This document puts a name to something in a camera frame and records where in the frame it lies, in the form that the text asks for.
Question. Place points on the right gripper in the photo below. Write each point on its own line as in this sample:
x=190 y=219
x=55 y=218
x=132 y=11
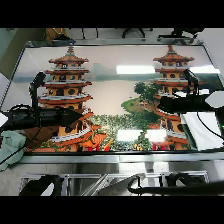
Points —
x=171 y=104

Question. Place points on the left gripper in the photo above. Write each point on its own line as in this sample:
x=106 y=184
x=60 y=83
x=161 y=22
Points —
x=68 y=116

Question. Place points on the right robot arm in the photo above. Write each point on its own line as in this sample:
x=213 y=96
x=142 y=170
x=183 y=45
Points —
x=203 y=103

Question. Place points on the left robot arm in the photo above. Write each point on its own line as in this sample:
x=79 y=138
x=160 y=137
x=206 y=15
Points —
x=30 y=118

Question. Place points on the white garment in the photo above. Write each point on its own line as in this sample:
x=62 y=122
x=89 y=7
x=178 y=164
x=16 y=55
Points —
x=200 y=133

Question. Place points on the pale green garment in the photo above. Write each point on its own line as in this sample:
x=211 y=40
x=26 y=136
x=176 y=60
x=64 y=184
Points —
x=11 y=146

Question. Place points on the black office chair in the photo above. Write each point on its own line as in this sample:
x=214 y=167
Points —
x=133 y=32
x=180 y=33

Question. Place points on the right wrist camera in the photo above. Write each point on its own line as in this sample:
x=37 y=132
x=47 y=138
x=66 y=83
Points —
x=190 y=78

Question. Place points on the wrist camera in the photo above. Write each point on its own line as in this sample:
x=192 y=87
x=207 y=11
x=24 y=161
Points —
x=190 y=78
x=36 y=82

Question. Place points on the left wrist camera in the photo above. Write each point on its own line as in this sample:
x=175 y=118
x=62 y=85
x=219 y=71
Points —
x=36 y=82

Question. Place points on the silver frame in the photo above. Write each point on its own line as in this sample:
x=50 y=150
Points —
x=100 y=159

